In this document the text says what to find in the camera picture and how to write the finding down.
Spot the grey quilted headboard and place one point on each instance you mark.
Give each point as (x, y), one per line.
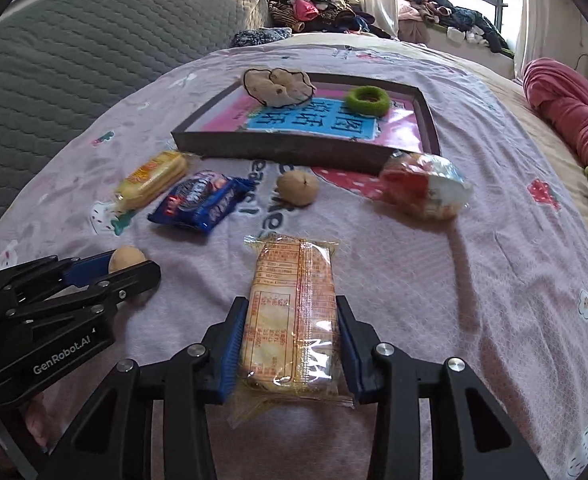
(63, 63)

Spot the right cream curtain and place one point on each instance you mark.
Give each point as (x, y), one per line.
(548, 29)

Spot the clothes pile beside bed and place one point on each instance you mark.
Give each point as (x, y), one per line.
(324, 16)

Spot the yellow cake snack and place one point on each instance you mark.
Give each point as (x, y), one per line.
(149, 180)

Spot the dark blue patterned cloth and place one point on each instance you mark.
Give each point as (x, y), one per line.
(257, 37)

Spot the walnut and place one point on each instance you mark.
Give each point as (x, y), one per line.
(125, 257)
(297, 187)

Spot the blue oreo cookie packet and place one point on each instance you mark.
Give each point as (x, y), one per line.
(201, 201)

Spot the pink strawberry print bedsheet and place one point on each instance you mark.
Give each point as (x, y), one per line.
(504, 286)

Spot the clothes pile on windowsill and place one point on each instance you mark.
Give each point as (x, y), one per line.
(458, 23)

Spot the beige organza scrunchie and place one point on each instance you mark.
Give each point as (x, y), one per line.
(278, 88)

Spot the red clear snack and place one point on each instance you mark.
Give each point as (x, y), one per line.
(425, 186)

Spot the orange cracker pack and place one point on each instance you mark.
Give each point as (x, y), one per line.
(290, 347)

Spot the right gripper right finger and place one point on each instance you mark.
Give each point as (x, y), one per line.
(472, 437)

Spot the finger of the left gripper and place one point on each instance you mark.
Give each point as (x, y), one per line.
(41, 279)
(62, 310)

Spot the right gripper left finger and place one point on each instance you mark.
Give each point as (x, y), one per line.
(111, 436)

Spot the dark shallow box tray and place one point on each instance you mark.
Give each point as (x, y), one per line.
(307, 149)

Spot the pink rolled blanket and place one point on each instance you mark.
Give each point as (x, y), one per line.
(560, 96)

